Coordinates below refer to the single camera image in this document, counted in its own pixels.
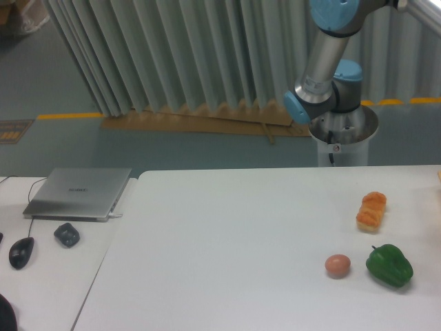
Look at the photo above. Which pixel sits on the black computer mouse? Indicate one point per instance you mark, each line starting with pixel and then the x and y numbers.
pixel 20 252

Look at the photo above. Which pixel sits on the dark sleeved forearm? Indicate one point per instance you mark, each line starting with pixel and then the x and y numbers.
pixel 8 320

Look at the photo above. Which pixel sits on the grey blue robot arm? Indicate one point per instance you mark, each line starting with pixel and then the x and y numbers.
pixel 314 93

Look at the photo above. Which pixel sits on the flat brown cardboard sheet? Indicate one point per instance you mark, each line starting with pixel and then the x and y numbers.
pixel 270 121

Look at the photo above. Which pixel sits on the pale green curtain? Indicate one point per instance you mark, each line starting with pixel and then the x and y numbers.
pixel 135 55

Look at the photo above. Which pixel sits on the white laptop plug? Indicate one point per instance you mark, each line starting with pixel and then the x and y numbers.
pixel 114 215

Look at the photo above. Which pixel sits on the brown egg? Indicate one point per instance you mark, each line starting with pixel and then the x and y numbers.
pixel 337 265

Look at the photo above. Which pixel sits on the orange bread loaf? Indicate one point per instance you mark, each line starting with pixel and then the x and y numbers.
pixel 371 212

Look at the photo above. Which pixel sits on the silver closed laptop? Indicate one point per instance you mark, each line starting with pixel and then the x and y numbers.
pixel 78 194

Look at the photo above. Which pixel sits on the dark grey small gadget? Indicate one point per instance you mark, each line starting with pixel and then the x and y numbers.
pixel 67 235

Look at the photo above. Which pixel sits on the green bell pepper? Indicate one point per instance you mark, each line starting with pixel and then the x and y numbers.
pixel 388 264

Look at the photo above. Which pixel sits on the cardboard box stack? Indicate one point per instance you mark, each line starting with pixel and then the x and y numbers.
pixel 21 18

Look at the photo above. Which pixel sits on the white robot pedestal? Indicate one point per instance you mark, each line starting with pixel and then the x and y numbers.
pixel 343 138

